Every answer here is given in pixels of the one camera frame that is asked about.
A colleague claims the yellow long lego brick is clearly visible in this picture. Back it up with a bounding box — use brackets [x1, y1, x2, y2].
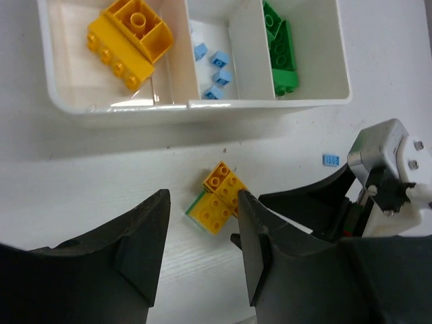
[86, 16, 155, 92]

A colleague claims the yellow lego cluster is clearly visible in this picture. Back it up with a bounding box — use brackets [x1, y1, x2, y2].
[186, 161, 247, 234]

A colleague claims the yellow curved lego brick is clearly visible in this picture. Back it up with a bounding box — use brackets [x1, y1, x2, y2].
[101, 0, 173, 64]

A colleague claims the green lego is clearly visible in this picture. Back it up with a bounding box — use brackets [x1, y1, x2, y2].
[269, 20, 297, 71]

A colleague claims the white divided sorting tray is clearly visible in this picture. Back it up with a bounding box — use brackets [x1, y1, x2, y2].
[38, 1, 352, 127]

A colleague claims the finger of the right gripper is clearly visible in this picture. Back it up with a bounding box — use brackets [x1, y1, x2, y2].
[259, 164, 356, 242]

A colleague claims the green small lego brick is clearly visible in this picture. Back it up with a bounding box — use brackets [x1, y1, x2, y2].
[272, 69, 299, 97]

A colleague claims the green square lego brick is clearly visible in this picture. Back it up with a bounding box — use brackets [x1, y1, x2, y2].
[263, 1, 282, 41]

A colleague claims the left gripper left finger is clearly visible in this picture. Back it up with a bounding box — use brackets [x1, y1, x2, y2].
[1, 189, 171, 323]

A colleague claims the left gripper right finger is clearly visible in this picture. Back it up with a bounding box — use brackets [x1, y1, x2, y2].
[238, 191, 431, 323]

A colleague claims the light blue lego plate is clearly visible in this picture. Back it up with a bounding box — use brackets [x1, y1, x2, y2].
[212, 70, 232, 86]
[210, 51, 230, 69]
[202, 85, 223, 100]
[194, 43, 208, 61]
[322, 154, 340, 167]

